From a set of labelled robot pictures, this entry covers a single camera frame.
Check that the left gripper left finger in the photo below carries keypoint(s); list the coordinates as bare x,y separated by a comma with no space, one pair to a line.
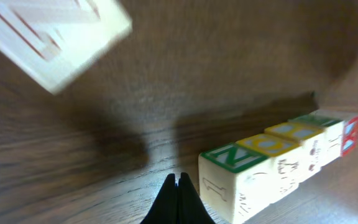
164,207

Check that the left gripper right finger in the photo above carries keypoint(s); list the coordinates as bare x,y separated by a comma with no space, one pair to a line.
189,205

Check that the block with green side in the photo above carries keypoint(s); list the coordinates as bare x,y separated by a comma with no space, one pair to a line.
234,181

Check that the block with C red side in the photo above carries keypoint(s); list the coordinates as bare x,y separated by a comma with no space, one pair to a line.
284,163

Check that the block with car picture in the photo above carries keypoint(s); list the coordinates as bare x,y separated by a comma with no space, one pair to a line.
310,139

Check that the block with red X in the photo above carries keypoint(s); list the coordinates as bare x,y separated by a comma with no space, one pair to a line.
350,131

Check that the block with N red side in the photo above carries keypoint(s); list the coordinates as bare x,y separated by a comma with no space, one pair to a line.
53,41

